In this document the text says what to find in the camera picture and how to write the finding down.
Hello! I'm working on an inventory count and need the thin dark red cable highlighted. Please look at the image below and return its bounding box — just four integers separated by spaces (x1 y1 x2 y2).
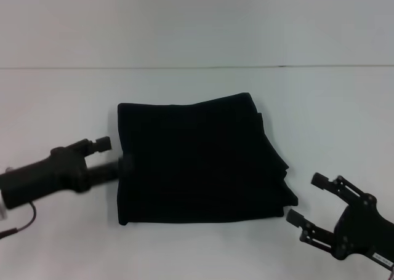
0 201 38 238

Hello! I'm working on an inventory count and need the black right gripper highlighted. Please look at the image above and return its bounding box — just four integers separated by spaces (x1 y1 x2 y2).
284 171 394 271

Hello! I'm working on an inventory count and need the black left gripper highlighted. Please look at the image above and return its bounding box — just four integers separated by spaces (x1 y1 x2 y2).
0 135 135 210

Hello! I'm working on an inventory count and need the black shirt with FREE print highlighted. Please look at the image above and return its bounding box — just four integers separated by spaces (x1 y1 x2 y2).
116 91 300 228

